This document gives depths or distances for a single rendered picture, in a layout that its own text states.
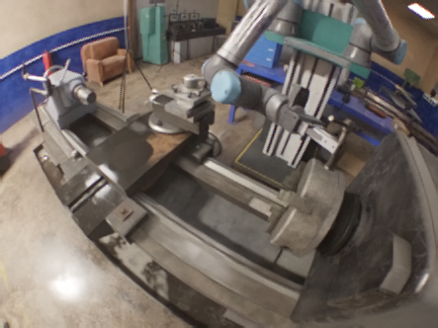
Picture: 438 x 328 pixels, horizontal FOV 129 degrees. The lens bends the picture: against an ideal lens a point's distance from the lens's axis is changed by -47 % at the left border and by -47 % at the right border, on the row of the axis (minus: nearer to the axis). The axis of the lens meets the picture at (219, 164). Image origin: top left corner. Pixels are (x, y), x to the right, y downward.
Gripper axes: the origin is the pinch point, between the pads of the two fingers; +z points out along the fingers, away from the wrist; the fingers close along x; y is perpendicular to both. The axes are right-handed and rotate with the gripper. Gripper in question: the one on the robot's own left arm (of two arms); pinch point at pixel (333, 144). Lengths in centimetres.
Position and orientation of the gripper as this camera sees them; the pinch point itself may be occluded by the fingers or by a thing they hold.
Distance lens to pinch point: 48.0
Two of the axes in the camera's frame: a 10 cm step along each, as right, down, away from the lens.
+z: 4.2, 5.8, -7.0
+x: -8.6, 0.1, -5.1
